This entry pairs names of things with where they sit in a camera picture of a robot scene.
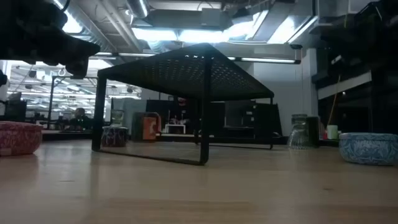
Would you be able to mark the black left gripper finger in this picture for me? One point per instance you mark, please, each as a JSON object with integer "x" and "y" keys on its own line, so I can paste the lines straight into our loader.
{"x": 74, "y": 46}
{"x": 77, "y": 68}

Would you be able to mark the clear glass candlestick holder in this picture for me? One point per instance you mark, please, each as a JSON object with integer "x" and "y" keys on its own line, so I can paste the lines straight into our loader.
{"x": 117, "y": 118}
{"x": 298, "y": 133}

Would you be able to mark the dark blue red patterned tin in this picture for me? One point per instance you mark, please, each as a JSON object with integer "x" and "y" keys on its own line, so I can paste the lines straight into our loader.
{"x": 114, "y": 137}

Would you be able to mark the pink patterned candle tin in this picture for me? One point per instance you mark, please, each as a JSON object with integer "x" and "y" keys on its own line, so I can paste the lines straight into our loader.
{"x": 18, "y": 138}

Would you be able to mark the light blue patterned candle tin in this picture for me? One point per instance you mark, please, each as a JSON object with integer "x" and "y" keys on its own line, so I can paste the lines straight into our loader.
{"x": 368, "y": 149}

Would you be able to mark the person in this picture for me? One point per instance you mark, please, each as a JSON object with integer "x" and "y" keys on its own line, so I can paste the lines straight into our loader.
{"x": 80, "y": 119}

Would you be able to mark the long ceiling tube light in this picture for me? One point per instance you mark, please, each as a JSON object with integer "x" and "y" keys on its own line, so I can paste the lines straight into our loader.
{"x": 267, "y": 60}
{"x": 130, "y": 54}

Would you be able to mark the grey cloth cover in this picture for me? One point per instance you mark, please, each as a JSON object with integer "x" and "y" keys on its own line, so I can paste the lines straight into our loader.
{"x": 135, "y": 105}

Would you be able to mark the white cylindrical container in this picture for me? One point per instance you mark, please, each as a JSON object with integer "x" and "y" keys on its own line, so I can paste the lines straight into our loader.
{"x": 332, "y": 132}

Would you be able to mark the black perforated metal shelf riser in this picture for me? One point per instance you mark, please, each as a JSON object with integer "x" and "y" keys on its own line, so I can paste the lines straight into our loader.
{"x": 186, "y": 74}

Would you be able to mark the small white table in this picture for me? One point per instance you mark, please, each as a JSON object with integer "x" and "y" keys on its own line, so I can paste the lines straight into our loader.
{"x": 175, "y": 125}

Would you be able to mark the small red item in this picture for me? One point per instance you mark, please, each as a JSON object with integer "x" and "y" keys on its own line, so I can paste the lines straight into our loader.
{"x": 324, "y": 135}

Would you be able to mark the dark upright cylinder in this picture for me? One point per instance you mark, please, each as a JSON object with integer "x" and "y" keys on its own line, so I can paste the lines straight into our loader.
{"x": 313, "y": 130}

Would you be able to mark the grey ceiling box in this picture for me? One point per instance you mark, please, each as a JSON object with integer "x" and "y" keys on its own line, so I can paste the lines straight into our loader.
{"x": 211, "y": 17}

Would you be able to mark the black cabinet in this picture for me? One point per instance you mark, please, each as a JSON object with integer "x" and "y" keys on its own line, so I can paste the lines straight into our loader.
{"x": 264, "y": 121}

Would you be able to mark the black background frame stand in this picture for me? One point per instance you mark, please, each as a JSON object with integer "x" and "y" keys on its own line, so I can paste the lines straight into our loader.
{"x": 50, "y": 102}

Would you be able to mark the black aluminium rig frame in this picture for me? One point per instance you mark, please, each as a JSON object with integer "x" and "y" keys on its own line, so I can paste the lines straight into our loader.
{"x": 68, "y": 135}

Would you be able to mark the silver round ventilation duct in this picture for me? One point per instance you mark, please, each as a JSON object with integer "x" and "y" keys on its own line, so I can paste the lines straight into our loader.
{"x": 138, "y": 7}

